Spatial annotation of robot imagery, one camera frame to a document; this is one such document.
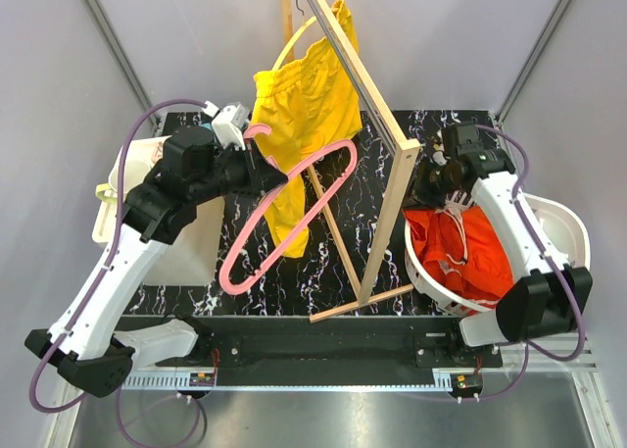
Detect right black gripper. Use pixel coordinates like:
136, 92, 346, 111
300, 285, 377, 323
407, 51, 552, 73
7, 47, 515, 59
398, 156, 462, 212

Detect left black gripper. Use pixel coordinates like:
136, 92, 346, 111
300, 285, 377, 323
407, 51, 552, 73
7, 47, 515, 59
191, 137, 289, 205

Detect pink plastic hanger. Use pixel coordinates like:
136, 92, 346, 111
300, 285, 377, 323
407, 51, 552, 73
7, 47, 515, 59
218, 124, 359, 296

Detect orange shorts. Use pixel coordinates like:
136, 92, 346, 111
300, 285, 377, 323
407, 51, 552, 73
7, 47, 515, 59
404, 206, 513, 308

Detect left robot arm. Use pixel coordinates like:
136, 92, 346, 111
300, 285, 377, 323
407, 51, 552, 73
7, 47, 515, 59
24, 124, 287, 398

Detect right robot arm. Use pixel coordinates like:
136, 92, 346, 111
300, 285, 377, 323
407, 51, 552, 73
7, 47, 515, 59
403, 123, 593, 367

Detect yellow shorts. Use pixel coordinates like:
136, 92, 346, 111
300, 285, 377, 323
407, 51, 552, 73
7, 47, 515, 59
249, 0, 362, 259

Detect yellow plastic hanger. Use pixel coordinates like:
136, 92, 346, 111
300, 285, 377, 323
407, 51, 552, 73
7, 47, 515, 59
271, 16, 317, 71

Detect pink small box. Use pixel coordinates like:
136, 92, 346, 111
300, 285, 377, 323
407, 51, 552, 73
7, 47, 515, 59
151, 142, 163, 164

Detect white storage bin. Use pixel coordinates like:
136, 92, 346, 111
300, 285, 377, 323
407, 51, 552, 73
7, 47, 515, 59
92, 136, 224, 286

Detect pale yellow mug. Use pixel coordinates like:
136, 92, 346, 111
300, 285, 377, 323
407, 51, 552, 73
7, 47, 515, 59
95, 160, 151, 204

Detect wooden clothes rack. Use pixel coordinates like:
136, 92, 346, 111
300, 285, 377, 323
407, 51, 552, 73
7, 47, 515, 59
307, 0, 421, 324

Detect white laundry basket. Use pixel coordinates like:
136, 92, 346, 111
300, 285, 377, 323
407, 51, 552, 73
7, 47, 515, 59
404, 192, 592, 318

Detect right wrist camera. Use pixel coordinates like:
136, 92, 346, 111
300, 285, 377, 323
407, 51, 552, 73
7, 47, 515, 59
431, 140, 449, 166

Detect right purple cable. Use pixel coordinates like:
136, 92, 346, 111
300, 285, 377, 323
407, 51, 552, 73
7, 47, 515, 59
474, 124, 589, 362

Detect purple cable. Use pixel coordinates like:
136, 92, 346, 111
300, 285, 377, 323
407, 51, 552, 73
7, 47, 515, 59
28, 97, 210, 414
474, 124, 589, 362

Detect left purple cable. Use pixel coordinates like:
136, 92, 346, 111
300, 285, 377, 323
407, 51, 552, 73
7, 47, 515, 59
28, 97, 210, 414

